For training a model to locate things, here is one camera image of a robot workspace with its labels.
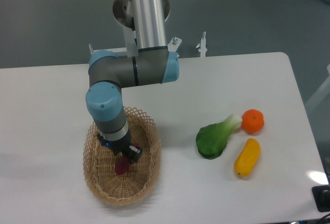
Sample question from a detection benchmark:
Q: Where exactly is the green bok choy toy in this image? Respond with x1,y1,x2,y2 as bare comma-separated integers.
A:
195,114,242,159

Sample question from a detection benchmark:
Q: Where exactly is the black device at table edge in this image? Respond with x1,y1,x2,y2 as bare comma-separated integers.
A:
311,185,329,213

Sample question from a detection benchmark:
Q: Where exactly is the woven wicker basket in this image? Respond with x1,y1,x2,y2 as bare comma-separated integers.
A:
83,107,161,206

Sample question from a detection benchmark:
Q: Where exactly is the orange tangerine toy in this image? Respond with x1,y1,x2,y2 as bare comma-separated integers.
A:
241,109,264,134

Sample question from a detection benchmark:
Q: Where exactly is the yellow mango toy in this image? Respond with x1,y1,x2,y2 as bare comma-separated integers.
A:
234,138,261,177

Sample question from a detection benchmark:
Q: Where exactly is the purple sweet potato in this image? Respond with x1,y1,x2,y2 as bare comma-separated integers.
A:
114,156,131,175

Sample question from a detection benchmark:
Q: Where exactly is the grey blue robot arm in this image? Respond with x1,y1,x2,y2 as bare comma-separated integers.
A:
85,0,179,163

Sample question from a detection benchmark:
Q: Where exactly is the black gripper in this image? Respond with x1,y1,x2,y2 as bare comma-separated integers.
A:
96,131,143,164

